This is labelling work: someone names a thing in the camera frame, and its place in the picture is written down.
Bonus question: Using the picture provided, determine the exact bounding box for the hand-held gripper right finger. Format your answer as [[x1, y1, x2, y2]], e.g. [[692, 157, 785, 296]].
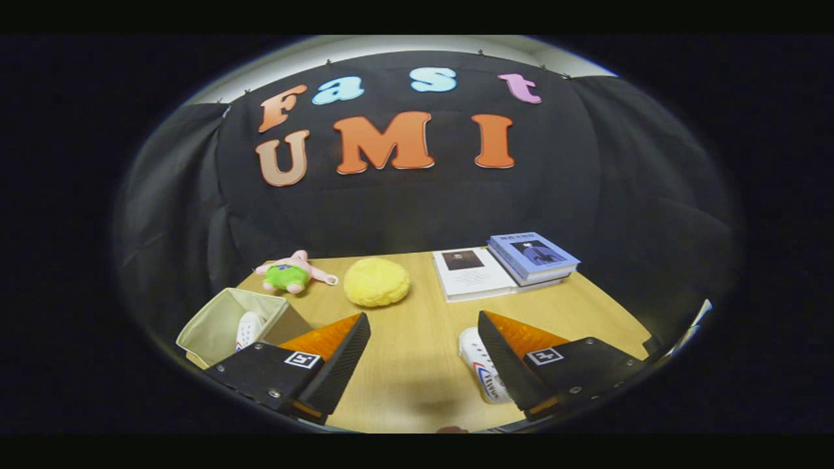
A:
[[477, 310, 647, 422]]

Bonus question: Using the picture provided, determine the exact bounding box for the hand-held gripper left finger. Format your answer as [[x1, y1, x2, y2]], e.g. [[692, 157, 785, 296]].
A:
[[203, 312, 372, 426]]

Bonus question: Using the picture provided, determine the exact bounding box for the white striped shoe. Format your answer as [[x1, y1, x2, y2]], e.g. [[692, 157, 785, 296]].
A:
[[235, 311, 266, 352], [458, 327, 515, 405]]

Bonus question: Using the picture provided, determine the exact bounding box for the beige fabric storage box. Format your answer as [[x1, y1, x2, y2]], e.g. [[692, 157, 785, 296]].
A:
[[176, 287, 313, 369]]

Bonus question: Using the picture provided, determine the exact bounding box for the white book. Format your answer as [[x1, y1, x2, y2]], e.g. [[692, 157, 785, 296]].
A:
[[433, 247, 564, 303]]

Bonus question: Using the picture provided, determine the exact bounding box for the yellow plush toy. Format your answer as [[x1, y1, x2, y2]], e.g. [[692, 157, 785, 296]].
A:
[[343, 257, 412, 308]]

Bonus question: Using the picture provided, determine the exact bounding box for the pink and green plush toy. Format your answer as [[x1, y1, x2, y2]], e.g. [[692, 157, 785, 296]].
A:
[[254, 250, 339, 295]]

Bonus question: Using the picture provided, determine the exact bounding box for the blue book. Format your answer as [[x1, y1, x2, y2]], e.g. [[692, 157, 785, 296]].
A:
[[487, 232, 581, 287]]

